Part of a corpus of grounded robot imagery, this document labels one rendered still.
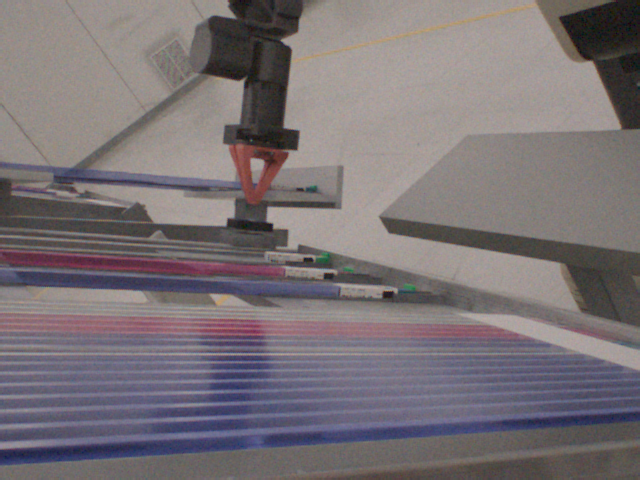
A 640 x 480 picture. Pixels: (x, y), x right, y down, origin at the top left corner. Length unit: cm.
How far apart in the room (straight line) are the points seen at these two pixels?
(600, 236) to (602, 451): 64
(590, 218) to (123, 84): 779
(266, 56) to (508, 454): 74
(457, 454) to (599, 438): 7
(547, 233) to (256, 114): 39
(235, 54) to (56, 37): 756
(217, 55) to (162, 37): 781
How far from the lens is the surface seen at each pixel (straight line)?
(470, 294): 67
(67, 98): 839
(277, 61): 94
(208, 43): 90
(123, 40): 858
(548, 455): 26
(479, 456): 24
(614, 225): 92
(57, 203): 164
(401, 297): 67
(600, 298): 115
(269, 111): 93
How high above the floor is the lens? 109
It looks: 22 degrees down
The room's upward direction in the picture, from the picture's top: 34 degrees counter-clockwise
